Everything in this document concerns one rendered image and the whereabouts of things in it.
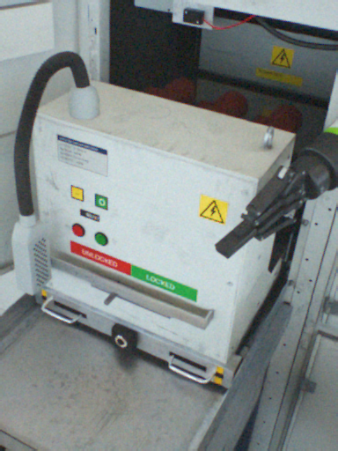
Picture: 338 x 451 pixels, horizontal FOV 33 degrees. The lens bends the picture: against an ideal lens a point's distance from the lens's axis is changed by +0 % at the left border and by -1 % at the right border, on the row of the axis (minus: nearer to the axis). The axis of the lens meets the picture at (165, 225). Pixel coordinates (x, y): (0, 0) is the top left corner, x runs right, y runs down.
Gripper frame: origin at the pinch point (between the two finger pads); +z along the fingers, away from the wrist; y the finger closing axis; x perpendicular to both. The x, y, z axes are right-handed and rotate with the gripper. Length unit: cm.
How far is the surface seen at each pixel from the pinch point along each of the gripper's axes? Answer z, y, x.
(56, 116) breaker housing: 4.5, -9.7, 43.8
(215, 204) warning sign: -5.0, 2.6, 10.7
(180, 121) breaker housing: -14.4, -2.3, 29.4
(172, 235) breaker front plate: 1.3, 11.1, 18.5
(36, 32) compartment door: -8, -15, 69
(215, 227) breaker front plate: -3.6, 7.4, 10.3
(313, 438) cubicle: -14, 104, -2
